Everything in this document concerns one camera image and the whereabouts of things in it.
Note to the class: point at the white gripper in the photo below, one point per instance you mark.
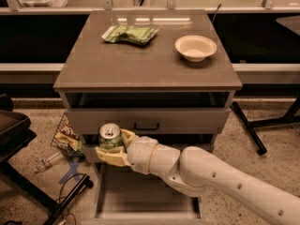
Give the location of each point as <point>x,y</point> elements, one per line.
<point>139,154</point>

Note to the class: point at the green soda can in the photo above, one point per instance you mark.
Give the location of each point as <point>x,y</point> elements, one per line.
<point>110,136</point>

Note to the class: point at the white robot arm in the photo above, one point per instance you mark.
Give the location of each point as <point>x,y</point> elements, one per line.
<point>190,170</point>

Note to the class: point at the open bottom drawer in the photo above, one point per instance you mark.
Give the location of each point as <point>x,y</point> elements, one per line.
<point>124,197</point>

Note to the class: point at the grey drawer cabinet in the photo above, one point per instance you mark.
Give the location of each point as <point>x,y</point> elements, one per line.
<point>103,75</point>

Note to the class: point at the snack bag on floor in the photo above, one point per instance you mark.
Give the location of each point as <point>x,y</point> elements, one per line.
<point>66,140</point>

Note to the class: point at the clear plastic bottle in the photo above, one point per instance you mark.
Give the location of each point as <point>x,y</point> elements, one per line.
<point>48,162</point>

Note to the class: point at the black chair with base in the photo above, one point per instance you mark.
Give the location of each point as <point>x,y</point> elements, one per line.
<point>15,134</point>

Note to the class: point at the green chip bag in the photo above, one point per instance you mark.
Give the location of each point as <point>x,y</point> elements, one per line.
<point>129,33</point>

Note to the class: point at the white paper bowl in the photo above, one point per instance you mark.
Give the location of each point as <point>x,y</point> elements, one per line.
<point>195,48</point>

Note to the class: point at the top drawer with black handle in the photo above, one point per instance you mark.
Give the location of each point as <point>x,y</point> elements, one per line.
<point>150,121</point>

